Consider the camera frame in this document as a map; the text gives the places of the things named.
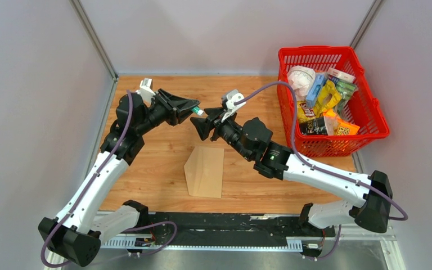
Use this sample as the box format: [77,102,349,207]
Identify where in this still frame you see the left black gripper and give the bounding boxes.
[135,88,199,136]

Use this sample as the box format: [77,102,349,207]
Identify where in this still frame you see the blue box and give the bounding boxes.
[305,73,327,108]

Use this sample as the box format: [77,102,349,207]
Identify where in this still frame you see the brown paper envelope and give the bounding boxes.
[184,146,224,199]

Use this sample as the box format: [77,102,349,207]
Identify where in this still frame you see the white crumpled bag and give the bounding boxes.
[287,65,316,101]

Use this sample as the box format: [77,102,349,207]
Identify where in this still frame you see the white red small box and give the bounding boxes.
[327,67,356,83]

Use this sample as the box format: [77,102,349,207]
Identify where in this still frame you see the green white glue stick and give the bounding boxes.
[192,106,204,116]

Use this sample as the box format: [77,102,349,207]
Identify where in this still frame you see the black snack packet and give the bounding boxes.
[299,117,328,136]

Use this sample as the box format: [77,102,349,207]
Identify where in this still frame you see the orange snack bag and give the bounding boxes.
[322,109,360,136]

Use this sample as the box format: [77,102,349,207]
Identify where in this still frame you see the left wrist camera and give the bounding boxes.
[136,78,155,105]

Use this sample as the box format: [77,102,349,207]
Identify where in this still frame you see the green packet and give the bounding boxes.
[335,80,358,113]

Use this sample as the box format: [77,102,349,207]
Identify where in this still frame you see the red plastic basket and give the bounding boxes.
[277,46,390,158]

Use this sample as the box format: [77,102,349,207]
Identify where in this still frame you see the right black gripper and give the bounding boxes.
[191,107,253,161]

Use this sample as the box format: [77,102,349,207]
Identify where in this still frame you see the aluminium frame rail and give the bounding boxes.
[44,214,407,270]

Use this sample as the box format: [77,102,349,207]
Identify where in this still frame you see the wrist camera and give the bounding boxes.
[136,78,155,105]
[221,89,246,122]

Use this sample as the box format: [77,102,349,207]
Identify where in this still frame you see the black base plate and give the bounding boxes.
[136,211,336,248]

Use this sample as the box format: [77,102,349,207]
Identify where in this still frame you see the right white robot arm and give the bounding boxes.
[191,107,393,236]

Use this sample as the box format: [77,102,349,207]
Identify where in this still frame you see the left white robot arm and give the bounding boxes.
[38,89,200,268]

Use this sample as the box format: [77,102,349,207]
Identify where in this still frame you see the yellow snack bag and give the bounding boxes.
[312,80,342,117]

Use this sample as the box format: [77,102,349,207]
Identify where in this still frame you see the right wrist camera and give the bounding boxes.
[221,89,246,122]

